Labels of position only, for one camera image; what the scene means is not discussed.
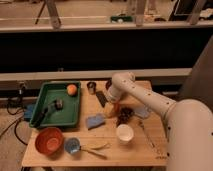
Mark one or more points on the blue transparent cup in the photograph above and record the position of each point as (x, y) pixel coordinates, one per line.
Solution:
(72, 145)

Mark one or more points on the wooden table board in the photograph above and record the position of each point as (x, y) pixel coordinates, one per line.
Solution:
(135, 153)

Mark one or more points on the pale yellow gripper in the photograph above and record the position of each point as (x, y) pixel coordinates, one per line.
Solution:
(113, 109)

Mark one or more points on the grey blue cloth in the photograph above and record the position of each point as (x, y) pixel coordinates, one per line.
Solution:
(142, 112)

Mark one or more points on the small metal cup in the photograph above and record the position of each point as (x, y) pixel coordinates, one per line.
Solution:
(91, 86)

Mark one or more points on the yellow plastic spoon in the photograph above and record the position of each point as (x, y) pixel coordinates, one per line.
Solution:
(96, 146)

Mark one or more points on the black handled brush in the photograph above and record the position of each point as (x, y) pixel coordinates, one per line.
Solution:
(54, 106)

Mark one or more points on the white cup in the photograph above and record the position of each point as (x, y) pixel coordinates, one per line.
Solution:
(124, 133)

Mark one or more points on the green plastic tray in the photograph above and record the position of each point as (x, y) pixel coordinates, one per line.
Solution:
(68, 116)

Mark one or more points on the orange ball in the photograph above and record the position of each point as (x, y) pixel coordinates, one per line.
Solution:
(72, 89)

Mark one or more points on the red bowl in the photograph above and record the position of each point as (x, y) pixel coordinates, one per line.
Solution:
(49, 140)

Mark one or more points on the purple bowl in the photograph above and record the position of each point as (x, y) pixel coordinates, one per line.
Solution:
(108, 84)

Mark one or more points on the blue sponge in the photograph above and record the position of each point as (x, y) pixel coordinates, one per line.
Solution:
(95, 121)

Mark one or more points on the black eraser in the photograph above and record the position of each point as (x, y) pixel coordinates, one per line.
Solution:
(102, 98)

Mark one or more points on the blue box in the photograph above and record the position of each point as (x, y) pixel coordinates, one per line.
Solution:
(28, 112)

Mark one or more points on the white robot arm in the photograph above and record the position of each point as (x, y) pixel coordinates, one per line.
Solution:
(190, 122)

